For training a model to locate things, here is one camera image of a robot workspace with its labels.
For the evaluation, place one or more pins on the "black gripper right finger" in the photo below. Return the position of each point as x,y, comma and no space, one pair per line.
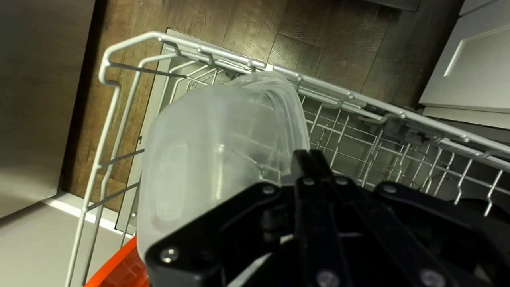
391,236

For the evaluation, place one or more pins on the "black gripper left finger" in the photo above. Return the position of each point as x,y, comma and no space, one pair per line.
219,245

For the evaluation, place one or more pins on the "clear square plastic container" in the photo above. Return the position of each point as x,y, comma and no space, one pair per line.
214,142

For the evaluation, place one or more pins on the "white upper dishwasher rack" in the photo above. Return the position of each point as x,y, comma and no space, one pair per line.
362,139

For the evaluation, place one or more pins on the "red item in rack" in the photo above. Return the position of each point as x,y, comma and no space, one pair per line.
121,269

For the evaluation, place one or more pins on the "white lower cabinet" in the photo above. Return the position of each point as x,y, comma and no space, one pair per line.
470,80

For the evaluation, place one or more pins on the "stainless steel refrigerator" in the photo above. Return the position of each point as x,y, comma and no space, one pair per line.
42,49

